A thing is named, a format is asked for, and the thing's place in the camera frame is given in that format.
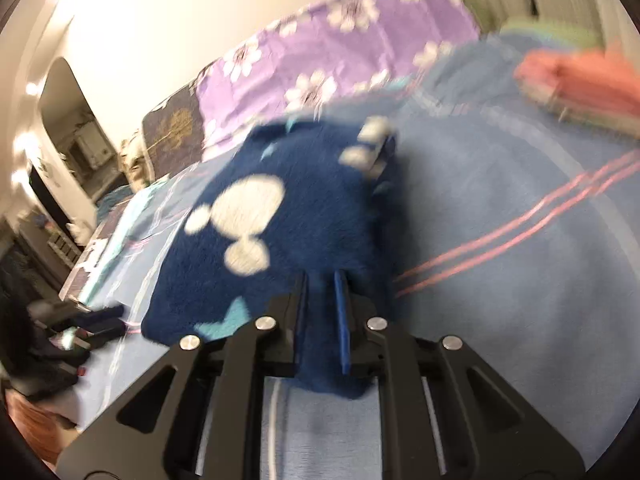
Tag navy fleece star-print garment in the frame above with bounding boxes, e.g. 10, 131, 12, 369
141, 116, 397, 399

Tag folded pink clothes stack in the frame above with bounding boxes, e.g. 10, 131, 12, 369
513, 49, 639, 139

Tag blue striped bed cover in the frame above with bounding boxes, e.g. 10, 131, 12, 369
72, 32, 639, 479

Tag dark patterned pillow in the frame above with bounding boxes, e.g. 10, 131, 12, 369
142, 84, 204, 179

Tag purple floral pillow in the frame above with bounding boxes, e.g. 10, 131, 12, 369
195, 0, 480, 158

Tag green bed sheet edge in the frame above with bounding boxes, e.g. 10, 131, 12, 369
500, 16, 603, 50

